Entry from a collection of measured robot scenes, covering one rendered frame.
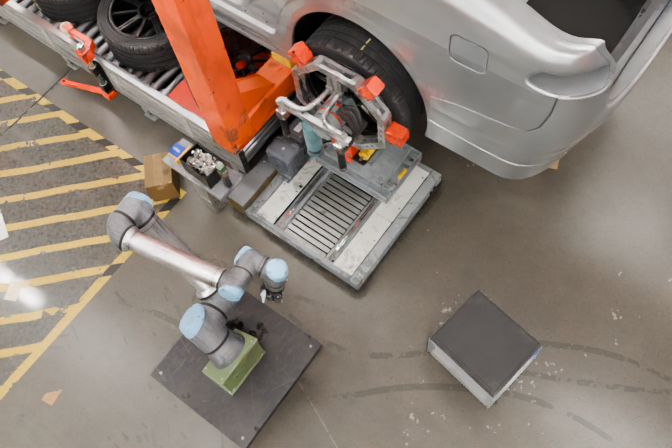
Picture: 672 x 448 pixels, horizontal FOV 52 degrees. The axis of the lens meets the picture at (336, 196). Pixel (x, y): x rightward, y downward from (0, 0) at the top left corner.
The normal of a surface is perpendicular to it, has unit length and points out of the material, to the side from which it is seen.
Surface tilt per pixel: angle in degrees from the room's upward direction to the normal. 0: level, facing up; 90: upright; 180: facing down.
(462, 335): 0
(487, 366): 0
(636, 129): 0
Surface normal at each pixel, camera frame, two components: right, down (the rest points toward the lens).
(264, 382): -0.08, -0.47
